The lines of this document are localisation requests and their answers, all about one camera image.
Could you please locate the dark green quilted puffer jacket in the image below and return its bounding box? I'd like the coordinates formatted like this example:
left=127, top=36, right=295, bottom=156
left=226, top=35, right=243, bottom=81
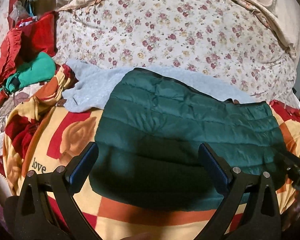
left=89, top=69, right=286, bottom=211

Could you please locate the yellow red patterned blanket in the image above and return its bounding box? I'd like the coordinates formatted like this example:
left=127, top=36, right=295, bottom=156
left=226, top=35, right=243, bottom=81
left=0, top=63, right=300, bottom=240

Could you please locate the light grey fleece sweatshirt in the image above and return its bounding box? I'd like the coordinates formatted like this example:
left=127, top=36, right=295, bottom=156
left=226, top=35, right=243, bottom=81
left=62, top=59, right=255, bottom=113

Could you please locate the teal green garment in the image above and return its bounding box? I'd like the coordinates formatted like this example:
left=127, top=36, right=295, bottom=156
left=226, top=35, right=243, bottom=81
left=3, top=52, right=56, bottom=94

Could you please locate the white floral quilt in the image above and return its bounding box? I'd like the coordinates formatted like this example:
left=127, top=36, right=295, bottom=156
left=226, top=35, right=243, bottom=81
left=55, top=0, right=297, bottom=107

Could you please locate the red garment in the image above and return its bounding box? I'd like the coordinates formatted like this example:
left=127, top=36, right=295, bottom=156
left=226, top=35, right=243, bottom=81
left=0, top=11, right=58, bottom=90

